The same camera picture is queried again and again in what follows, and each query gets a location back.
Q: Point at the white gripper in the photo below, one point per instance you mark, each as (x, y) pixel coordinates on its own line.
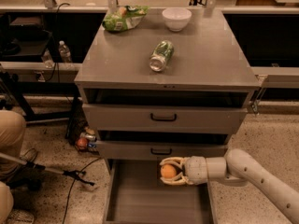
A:
(196, 169)

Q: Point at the orange fruit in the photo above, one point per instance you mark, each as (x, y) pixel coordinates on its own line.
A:
(168, 171)

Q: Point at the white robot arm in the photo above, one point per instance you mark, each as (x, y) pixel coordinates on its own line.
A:
(237, 167)

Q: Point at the grey open bottom drawer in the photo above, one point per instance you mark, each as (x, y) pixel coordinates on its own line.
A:
(136, 195)

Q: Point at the grey middle drawer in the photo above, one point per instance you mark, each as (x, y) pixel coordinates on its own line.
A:
(149, 151)

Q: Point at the grey drawer cabinet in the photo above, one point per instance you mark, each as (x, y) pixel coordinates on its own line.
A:
(207, 69)

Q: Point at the grey top drawer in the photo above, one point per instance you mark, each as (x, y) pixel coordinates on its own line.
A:
(164, 119)

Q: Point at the silver can on floor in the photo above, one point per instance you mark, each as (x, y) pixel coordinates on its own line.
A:
(90, 137)

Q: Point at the red apple on floor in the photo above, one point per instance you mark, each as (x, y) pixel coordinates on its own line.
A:
(82, 143)

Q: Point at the grabber reacher tool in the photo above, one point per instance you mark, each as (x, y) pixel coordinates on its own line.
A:
(29, 164)

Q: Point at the green soda can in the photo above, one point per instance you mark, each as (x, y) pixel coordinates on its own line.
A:
(161, 55)

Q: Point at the grey sneaker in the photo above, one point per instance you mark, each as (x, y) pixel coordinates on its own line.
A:
(28, 156)

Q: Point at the white bowl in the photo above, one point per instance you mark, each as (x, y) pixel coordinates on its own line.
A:
(176, 18)

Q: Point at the green chip bag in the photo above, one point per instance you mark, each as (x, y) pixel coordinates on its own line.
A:
(124, 18)

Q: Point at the clear water bottle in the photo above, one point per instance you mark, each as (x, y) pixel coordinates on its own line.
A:
(47, 59)
(65, 52)

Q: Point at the person leg beige trousers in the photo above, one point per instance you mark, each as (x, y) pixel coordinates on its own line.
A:
(12, 129)

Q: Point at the person knee beige trousers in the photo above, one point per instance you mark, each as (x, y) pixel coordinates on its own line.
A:
(6, 202)

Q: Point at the black side table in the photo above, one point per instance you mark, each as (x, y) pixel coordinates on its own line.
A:
(23, 43)

